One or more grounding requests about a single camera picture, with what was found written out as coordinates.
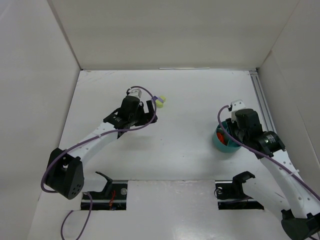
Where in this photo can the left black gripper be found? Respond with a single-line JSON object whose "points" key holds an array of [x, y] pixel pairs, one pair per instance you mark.
{"points": [[144, 113]]}

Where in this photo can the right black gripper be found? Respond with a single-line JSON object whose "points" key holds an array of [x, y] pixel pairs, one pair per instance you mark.
{"points": [[233, 128]]}

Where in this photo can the orange dish lego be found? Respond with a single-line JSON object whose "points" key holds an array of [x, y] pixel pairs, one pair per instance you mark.
{"points": [[221, 138]]}

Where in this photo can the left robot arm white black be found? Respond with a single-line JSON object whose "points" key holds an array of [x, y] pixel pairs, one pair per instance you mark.
{"points": [[65, 169]]}

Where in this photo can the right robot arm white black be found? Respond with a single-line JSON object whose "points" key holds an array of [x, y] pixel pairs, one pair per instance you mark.
{"points": [[298, 207]]}

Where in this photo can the teal round divided container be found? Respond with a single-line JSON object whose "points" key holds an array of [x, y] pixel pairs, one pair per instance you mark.
{"points": [[230, 147]]}

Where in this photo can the light green small lego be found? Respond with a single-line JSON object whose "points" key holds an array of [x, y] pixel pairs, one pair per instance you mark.
{"points": [[162, 99]]}

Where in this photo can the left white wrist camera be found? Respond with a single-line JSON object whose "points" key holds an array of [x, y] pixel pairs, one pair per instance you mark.
{"points": [[134, 92]]}

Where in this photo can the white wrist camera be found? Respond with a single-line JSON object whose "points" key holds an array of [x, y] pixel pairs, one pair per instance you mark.
{"points": [[134, 92], [234, 107]]}

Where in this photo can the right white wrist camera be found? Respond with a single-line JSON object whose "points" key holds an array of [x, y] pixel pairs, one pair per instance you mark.
{"points": [[234, 107]]}

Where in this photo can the aluminium rail right side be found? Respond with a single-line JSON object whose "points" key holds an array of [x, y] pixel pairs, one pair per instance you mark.
{"points": [[262, 101]]}

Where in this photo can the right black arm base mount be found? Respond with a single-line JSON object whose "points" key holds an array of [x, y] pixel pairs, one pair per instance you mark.
{"points": [[230, 194]]}

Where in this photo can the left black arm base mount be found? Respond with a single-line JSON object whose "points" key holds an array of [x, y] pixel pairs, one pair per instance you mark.
{"points": [[104, 194]]}

